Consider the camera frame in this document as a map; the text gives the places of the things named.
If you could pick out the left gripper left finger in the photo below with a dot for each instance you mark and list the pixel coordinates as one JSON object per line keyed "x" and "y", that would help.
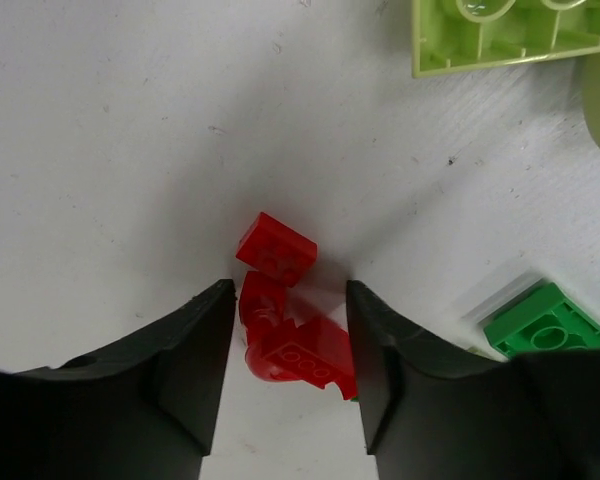
{"x": 142, "y": 407}

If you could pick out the lime lego brick upper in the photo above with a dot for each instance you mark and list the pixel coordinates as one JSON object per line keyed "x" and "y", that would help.
{"x": 451, "y": 36}

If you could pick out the red irregular lego piece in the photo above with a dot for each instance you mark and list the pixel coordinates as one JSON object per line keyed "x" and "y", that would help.
{"x": 304, "y": 345}

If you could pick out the long green lego brick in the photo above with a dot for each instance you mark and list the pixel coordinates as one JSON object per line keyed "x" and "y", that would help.
{"x": 544, "y": 320}

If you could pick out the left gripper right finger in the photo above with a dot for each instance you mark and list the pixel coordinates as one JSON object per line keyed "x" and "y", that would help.
{"x": 431, "y": 410}

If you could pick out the tiny red lego piece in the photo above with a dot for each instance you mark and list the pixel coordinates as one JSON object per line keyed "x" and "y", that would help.
{"x": 276, "y": 250}

